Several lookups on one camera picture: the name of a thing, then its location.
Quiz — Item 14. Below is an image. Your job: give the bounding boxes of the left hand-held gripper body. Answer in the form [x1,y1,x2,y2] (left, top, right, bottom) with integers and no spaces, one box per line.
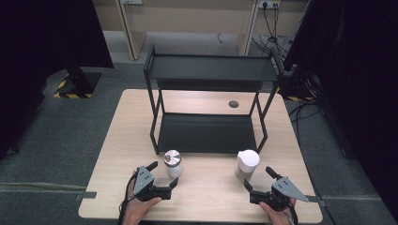
[133,166,173,203]

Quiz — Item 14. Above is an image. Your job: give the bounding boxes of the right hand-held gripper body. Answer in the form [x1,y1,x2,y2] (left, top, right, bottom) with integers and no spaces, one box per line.
[249,176,310,212]

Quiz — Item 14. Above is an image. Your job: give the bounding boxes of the glass jar with metal lid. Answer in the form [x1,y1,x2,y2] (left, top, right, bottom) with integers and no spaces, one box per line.
[163,149,183,179]

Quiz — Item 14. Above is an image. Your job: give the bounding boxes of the black metal shelf rack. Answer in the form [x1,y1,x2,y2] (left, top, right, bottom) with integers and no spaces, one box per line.
[143,43,285,156]

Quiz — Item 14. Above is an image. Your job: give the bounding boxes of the person's right hand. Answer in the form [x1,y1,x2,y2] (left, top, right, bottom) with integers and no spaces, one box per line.
[258,198,298,225]

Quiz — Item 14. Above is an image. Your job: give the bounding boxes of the person's left hand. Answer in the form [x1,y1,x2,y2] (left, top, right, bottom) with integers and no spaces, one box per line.
[122,170,162,225]

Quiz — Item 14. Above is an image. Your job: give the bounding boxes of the black stand base striped tape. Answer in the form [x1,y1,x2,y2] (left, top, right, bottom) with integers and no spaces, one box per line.
[53,64,102,99]

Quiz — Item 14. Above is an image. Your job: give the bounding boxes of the black curtain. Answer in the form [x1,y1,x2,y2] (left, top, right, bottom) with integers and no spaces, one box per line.
[283,0,398,217]
[0,0,115,160]

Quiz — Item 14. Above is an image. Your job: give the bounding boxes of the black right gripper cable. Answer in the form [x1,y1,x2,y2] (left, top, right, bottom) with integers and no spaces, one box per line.
[286,202,299,225]

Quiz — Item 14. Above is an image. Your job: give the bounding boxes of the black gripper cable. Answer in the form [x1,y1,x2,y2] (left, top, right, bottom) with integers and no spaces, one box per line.
[286,202,299,225]
[117,173,139,225]

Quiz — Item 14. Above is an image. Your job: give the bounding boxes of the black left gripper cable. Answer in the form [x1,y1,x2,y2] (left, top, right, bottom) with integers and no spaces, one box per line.
[117,173,139,225]

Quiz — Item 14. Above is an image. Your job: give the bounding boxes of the black floor cables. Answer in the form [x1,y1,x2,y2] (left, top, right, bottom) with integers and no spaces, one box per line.
[288,98,324,124]

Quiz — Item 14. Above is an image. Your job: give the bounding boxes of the black stand base with cables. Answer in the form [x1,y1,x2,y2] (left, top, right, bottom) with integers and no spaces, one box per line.
[278,64,317,102]

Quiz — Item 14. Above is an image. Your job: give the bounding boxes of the black plugged power cables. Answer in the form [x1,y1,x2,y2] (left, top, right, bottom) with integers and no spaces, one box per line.
[251,3,295,62]

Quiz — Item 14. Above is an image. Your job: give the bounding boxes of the white wall power socket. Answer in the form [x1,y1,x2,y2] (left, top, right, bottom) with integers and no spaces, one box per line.
[257,0,282,9]

